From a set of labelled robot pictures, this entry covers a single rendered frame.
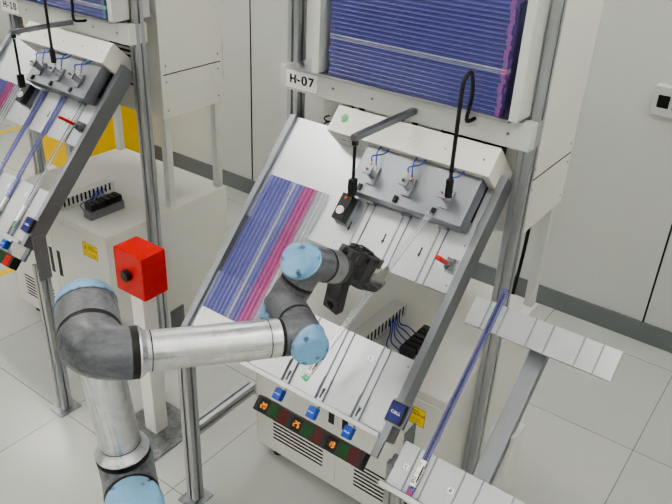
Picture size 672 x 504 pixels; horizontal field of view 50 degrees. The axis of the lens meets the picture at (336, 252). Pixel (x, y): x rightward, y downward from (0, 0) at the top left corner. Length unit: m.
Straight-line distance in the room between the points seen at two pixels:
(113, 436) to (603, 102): 2.45
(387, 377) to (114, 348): 0.74
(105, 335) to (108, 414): 0.28
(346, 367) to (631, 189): 1.89
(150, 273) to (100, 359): 1.10
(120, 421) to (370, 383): 0.61
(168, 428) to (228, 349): 1.53
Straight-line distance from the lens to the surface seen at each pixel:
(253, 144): 4.46
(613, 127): 3.32
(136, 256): 2.36
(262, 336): 1.36
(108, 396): 1.52
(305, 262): 1.43
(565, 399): 3.16
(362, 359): 1.82
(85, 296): 1.40
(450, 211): 1.80
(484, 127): 1.84
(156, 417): 2.78
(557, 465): 2.86
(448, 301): 1.77
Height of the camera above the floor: 1.93
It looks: 29 degrees down
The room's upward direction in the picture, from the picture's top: 3 degrees clockwise
